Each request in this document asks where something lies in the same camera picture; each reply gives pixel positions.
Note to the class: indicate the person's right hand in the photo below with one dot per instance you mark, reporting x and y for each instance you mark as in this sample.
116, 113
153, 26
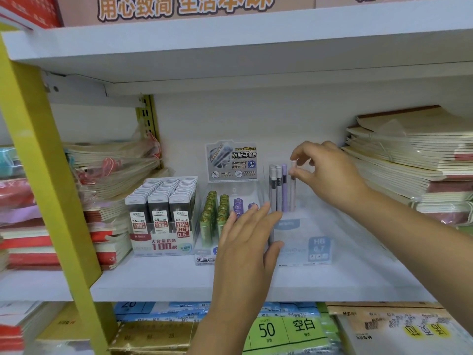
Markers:
332, 173

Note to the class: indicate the person's left hand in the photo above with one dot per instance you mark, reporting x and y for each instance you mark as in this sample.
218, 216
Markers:
244, 266

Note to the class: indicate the rows of lead tubes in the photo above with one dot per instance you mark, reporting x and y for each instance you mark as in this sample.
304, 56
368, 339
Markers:
207, 225

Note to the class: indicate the rows of lead cases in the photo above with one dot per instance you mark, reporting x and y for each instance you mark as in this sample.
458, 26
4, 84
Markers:
148, 199

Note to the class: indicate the person's right forearm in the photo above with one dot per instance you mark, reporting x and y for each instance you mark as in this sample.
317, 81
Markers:
417, 255

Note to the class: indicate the person's left forearm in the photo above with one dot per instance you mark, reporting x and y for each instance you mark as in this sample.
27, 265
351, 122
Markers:
225, 336

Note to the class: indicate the clear box with blue label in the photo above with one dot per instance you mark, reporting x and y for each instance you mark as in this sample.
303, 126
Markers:
295, 251

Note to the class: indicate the clear display of green purple tubes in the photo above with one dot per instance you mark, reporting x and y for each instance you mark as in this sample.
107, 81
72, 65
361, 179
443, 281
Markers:
229, 155

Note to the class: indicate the beige notebook stack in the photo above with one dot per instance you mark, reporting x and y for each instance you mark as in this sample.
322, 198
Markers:
369, 340
399, 158

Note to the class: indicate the stack of blue paper packs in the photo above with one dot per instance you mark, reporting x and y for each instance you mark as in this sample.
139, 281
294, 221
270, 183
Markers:
166, 310

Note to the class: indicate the stack of gold paper packs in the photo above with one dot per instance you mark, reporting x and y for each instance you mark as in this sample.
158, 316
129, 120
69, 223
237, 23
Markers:
148, 336

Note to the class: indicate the crumpled plastic-wrapped notebook pack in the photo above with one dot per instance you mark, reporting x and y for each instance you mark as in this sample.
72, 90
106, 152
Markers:
111, 166

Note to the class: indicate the orange pink sign board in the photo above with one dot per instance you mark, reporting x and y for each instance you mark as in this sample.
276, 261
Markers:
74, 14
332, 1

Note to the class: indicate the yellow notebook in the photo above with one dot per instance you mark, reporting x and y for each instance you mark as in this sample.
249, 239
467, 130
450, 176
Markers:
63, 325

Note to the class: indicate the red-spine notebook stack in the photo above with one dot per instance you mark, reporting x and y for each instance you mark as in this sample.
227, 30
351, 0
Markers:
29, 251

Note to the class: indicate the pink paper sheet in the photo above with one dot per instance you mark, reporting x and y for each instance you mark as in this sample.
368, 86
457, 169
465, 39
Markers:
18, 218

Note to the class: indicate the wrapped red-band notebook pack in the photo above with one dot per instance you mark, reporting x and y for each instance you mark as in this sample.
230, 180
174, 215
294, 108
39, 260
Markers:
14, 195

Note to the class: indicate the red white receipt book bundle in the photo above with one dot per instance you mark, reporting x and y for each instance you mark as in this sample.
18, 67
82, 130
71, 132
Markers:
11, 336

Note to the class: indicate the wrapped teal-band notebook pack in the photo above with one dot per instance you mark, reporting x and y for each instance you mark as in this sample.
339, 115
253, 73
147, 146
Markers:
7, 162

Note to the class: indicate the red white striped pack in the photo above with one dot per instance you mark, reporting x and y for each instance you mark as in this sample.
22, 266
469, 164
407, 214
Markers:
29, 11

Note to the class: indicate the yellow slotted bracket rail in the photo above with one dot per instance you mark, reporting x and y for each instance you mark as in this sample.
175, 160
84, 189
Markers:
148, 114

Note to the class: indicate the yellow shelf post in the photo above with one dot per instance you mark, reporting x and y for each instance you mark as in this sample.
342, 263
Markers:
37, 181

